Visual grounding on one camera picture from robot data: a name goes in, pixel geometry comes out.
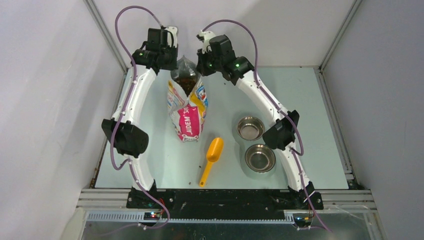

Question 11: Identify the far steel bowl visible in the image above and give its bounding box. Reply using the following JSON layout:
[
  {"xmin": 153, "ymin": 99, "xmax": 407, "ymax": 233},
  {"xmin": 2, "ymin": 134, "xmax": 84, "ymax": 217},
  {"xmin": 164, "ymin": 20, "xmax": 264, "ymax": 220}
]
[{"xmin": 236, "ymin": 116, "xmax": 265, "ymax": 141}]

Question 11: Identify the circuit board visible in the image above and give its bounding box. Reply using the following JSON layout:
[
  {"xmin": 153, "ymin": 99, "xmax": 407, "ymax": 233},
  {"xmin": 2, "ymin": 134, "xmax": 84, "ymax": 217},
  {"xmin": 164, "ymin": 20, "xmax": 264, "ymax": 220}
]
[
  {"xmin": 293, "ymin": 216, "xmax": 313, "ymax": 230},
  {"xmin": 143, "ymin": 211, "xmax": 162, "ymax": 221}
]

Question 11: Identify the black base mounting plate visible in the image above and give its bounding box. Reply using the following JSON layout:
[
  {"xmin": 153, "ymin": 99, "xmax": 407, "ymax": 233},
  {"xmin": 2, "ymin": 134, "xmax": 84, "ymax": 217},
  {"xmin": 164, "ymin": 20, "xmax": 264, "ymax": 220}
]
[{"xmin": 126, "ymin": 188, "xmax": 324, "ymax": 221}]

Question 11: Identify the colourful pet food bag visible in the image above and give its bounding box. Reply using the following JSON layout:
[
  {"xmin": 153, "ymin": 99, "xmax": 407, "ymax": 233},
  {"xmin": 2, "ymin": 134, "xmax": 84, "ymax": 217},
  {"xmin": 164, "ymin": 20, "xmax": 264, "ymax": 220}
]
[{"xmin": 167, "ymin": 56, "xmax": 209, "ymax": 143}]

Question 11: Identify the near steel bowl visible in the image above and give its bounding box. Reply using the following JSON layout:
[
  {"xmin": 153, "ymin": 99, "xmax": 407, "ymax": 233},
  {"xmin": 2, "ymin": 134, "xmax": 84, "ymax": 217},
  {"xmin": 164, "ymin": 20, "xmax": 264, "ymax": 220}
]
[{"xmin": 244, "ymin": 144, "xmax": 276, "ymax": 174}]

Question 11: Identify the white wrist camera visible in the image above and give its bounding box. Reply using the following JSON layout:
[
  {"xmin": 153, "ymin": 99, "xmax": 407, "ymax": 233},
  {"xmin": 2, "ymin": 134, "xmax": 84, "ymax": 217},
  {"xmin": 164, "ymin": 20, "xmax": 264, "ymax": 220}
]
[
  {"xmin": 165, "ymin": 26, "xmax": 178, "ymax": 48},
  {"xmin": 196, "ymin": 30, "xmax": 216, "ymax": 53}
]

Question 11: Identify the left circuit board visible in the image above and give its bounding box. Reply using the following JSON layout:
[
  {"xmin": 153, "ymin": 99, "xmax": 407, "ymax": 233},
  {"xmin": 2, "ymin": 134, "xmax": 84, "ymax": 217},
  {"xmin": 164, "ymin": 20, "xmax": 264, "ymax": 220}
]
[{"xmin": 143, "ymin": 211, "xmax": 162, "ymax": 221}]

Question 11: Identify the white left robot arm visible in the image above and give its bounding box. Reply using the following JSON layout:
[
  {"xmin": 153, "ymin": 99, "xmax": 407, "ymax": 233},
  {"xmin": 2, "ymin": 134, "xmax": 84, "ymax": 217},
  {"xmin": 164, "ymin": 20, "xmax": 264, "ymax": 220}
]
[{"xmin": 101, "ymin": 26, "xmax": 178, "ymax": 208}]

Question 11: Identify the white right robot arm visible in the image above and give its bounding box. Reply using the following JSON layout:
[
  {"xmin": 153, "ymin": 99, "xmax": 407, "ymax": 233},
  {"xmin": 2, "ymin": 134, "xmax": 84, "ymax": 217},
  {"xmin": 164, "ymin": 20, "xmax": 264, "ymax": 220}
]
[{"xmin": 196, "ymin": 31, "xmax": 316, "ymax": 209}]

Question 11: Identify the yellow plastic scoop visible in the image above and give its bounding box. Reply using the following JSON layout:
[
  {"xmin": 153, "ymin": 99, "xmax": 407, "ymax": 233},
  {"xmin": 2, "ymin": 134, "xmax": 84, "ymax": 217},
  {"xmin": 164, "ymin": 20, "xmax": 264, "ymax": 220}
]
[{"xmin": 199, "ymin": 137, "xmax": 224, "ymax": 188}]

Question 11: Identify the steel bowl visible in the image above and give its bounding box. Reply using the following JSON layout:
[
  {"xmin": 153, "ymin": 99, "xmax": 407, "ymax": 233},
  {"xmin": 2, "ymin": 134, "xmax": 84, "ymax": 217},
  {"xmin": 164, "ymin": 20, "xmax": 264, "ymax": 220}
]
[
  {"xmin": 236, "ymin": 116, "xmax": 265, "ymax": 141},
  {"xmin": 244, "ymin": 144, "xmax": 276, "ymax": 174}
]

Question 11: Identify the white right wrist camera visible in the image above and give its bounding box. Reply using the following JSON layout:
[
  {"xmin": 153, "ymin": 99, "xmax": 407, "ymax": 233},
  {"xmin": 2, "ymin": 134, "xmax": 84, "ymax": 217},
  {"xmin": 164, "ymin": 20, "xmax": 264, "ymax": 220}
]
[{"xmin": 196, "ymin": 30, "xmax": 216, "ymax": 53}]

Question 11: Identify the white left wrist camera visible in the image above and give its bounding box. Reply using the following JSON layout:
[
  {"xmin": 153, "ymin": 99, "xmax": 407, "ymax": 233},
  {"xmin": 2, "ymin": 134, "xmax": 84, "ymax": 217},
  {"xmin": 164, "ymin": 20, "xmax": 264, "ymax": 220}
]
[{"xmin": 165, "ymin": 26, "xmax": 178, "ymax": 48}]

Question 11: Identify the right circuit board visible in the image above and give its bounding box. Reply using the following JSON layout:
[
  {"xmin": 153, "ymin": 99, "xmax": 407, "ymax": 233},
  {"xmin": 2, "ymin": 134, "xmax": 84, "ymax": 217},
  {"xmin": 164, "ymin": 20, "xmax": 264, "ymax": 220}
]
[{"xmin": 293, "ymin": 216, "xmax": 313, "ymax": 230}]

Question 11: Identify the aluminium frame rail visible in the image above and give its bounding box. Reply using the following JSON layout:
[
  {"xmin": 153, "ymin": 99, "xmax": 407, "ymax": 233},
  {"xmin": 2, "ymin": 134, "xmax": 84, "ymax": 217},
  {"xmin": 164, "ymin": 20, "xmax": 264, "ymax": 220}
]
[{"xmin": 77, "ymin": 188, "xmax": 377, "ymax": 224}]

